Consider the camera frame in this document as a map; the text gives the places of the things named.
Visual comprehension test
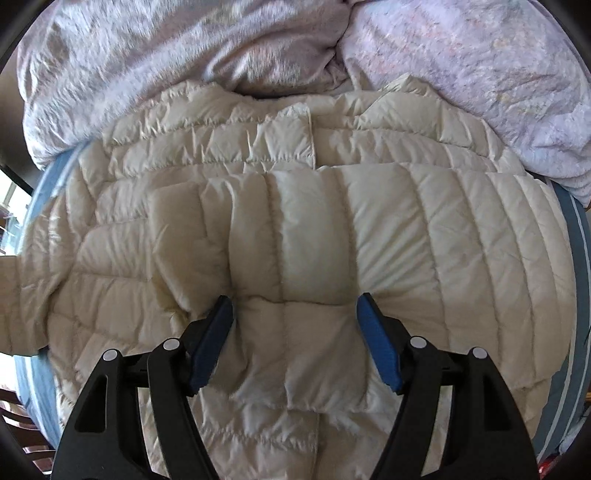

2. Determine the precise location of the cream quilted down jacket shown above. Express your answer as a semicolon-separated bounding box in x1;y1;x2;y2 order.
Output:
1;76;576;479

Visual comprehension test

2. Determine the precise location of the blue striped bed sheet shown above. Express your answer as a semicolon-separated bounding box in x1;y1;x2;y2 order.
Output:
13;147;591;462

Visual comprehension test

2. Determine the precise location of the dark wooden chair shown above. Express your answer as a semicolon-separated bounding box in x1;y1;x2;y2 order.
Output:
1;389;55;479

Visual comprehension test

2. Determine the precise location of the lilac floral duvet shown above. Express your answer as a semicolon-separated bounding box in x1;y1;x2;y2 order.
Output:
17;1;590;203

